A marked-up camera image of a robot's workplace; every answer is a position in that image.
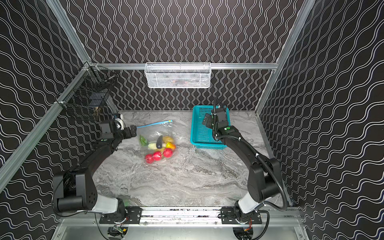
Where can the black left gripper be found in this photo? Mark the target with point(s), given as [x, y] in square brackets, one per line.
[128, 132]

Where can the clear zip top bag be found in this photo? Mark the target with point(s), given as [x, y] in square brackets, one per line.
[151, 132]

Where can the black wire wall basket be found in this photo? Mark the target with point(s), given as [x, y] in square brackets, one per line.
[93, 90]

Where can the yellow potato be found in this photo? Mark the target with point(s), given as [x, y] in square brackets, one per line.
[168, 139]

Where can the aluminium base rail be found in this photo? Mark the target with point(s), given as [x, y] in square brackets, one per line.
[189, 217]

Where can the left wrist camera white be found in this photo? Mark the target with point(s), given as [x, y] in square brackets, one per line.
[119, 121]

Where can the brass object in basket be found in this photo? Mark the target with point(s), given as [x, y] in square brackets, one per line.
[97, 111]

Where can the clear wall-mounted basket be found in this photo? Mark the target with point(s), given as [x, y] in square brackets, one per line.
[178, 75]

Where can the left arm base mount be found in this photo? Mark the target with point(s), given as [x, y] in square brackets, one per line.
[120, 216]

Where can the small orange fruit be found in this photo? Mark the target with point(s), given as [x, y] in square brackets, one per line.
[171, 146]

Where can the teal plastic basket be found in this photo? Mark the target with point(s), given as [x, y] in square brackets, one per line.
[201, 136]

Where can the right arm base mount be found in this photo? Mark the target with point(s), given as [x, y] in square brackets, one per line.
[241, 216]

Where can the red tomato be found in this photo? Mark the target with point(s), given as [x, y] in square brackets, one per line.
[157, 156]
[149, 158]

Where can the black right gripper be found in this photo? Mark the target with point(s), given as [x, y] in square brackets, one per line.
[217, 114]

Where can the dark eggplant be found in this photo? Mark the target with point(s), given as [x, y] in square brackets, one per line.
[159, 142]

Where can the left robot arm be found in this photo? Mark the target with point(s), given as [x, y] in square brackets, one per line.
[74, 190]

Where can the green pepper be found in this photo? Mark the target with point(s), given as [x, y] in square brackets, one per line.
[143, 141]

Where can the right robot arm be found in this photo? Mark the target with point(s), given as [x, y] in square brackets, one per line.
[265, 185]

